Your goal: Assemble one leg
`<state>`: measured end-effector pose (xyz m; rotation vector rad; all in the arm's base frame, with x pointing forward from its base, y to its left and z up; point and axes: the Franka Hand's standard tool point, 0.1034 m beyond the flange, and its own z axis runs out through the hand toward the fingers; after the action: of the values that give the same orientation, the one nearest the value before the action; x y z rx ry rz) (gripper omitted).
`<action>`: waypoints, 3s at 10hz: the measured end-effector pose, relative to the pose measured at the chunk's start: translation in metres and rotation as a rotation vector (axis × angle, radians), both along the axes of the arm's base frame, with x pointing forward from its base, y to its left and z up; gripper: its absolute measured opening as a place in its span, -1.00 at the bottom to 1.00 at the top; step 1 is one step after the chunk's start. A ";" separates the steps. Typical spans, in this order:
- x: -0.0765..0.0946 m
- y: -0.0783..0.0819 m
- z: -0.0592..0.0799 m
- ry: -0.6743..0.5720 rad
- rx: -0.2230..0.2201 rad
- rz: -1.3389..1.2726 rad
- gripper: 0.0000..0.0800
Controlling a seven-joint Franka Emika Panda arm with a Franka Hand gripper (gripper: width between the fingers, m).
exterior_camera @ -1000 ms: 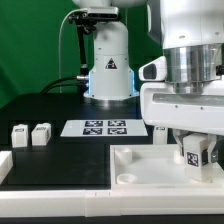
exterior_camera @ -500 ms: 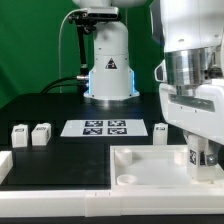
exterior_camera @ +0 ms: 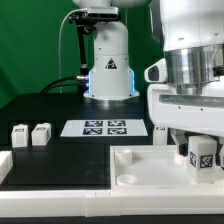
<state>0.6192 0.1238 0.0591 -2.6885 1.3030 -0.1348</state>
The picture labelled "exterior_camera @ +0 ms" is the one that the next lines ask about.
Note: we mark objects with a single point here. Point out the white U-shaped obstacle fence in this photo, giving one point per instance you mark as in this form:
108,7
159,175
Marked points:
112,202

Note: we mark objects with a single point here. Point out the black camera on stand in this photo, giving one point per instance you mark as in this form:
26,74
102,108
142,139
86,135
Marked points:
85,21

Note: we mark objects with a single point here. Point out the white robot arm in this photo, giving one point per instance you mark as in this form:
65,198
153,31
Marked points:
185,91

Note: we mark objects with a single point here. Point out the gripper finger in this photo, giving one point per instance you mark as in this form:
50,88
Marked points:
180,140
220,152

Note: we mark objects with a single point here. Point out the white square table top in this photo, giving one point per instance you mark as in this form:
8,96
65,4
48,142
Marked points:
147,166

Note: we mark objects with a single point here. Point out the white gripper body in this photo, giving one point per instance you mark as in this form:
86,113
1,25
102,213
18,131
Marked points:
194,113

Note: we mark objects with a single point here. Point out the white sheet with markers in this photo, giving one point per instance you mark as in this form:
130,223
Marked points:
104,128

